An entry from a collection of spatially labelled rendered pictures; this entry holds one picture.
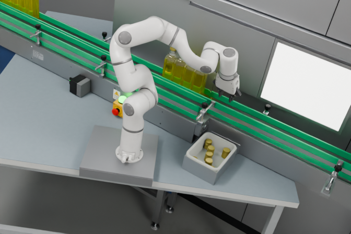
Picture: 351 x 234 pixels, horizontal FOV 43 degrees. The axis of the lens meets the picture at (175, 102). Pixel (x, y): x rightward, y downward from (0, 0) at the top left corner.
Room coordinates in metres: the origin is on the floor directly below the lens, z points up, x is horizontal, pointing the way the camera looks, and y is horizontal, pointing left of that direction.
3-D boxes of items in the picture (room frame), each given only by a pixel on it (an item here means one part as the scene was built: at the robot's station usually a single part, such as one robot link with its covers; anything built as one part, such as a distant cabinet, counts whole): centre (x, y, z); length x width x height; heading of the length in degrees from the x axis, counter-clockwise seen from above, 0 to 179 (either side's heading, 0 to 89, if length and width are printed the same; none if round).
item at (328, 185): (1.45, -0.72, 0.90); 0.17 x 0.05 x 0.23; 155
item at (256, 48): (1.90, -0.39, 1.15); 0.90 x 0.03 x 0.34; 65
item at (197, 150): (1.59, -0.21, 0.80); 0.22 x 0.17 x 0.09; 155
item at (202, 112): (1.73, -0.15, 0.95); 0.17 x 0.03 x 0.12; 155
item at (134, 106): (1.53, 0.16, 1.03); 0.13 x 0.10 x 0.16; 152
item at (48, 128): (2.16, 0.20, 0.73); 1.58 x 1.52 x 0.04; 93
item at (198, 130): (1.75, -0.15, 0.85); 0.09 x 0.04 x 0.07; 155
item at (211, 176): (1.61, -0.22, 0.79); 0.27 x 0.17 x 0.08; 155
